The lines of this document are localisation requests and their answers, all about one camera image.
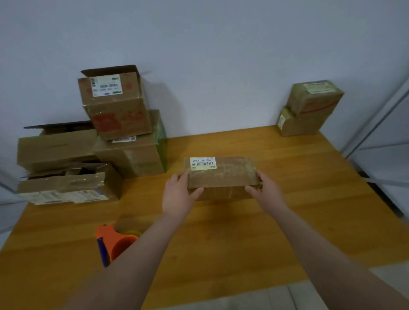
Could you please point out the person's left hand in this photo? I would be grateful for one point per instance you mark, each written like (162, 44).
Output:
(179, 198)

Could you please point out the person's right hand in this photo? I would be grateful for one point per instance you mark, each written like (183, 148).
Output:
(268, 193)

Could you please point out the box barcode label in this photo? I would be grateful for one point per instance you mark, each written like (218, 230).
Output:
(223, 175)

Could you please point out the person's right forearm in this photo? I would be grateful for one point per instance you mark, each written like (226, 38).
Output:
(339, 262)

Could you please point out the stack of cardboard boxes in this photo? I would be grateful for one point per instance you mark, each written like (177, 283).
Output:
(57, 150)

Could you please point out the blue orange tape dispenser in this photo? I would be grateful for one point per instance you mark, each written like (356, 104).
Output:
(115, 243)

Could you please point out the wooden table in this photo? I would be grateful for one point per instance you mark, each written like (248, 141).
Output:
(223, 255)

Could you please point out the person's left forearm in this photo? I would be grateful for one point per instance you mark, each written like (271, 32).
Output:
(121, 268)

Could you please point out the squat red-printed cardboard box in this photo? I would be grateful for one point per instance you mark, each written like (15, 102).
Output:
(313, 97)

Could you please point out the grey metal frame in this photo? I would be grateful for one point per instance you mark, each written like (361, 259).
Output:
(377, 121)

